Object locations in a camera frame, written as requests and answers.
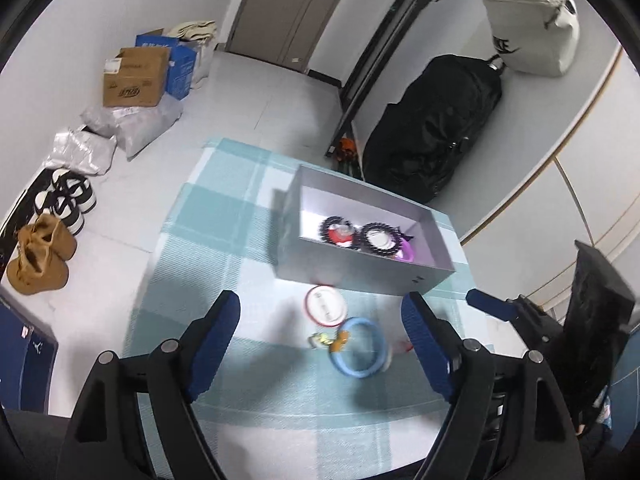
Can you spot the off-white tote bag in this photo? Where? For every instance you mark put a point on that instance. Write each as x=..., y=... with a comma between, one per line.
x=530, y=30

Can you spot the orange and black tool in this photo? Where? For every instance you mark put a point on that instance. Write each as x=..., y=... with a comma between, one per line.
x=347, y=146

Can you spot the black coat rack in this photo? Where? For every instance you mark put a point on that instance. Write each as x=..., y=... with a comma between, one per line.
x=380, y=50

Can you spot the white wardrobe with gold trim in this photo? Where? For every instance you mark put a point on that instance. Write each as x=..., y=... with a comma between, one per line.
x=575, y=200

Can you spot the white sack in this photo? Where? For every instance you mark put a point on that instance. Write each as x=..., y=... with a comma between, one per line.
x=205, y=60

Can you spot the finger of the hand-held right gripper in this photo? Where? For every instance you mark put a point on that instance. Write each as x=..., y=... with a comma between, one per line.
x=487, y=304

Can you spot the brown cardboard box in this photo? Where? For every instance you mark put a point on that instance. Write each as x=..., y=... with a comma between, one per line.
x=135, y=85

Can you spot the black backpack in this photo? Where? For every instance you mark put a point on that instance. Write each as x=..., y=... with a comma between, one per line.
x=430, y=125

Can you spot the round red-rimmed white case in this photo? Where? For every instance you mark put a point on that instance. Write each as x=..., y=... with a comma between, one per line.
x=325, y=306

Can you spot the brown boot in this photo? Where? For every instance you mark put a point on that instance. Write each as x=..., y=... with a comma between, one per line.
x=50, y=235
x=35, y=270

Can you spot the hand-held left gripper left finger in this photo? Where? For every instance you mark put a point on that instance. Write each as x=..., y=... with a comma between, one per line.
x=215, y=345

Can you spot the blue cardboard box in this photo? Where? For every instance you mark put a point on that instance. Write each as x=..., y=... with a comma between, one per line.
x=180, y=72

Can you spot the small yellow charm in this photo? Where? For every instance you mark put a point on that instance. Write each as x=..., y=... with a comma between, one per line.
x=320, y=341

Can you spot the black and white sneaker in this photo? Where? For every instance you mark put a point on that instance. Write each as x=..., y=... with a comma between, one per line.
x=75, y=190
x=60, y=212

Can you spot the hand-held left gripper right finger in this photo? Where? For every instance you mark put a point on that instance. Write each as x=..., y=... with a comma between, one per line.
x=427, y=345

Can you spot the grey plastic mailing bag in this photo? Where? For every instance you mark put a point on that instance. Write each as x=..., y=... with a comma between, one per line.
x=100, y=120
x=150, y=120
x=82, y=152

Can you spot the grey door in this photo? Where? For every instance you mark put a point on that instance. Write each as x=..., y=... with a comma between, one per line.
x=280, y=15

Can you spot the teal checkered tablecloth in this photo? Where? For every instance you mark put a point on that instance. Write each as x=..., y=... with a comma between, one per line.
x=225, y=220

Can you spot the grey cardboard box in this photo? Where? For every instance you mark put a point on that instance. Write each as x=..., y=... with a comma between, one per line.
x=360, y=272

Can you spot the dark blue shoe box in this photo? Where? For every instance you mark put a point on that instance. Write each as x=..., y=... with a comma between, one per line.
x=25, y=360

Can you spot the beige canvas bag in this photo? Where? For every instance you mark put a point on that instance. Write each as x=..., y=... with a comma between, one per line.
x=192, y=30

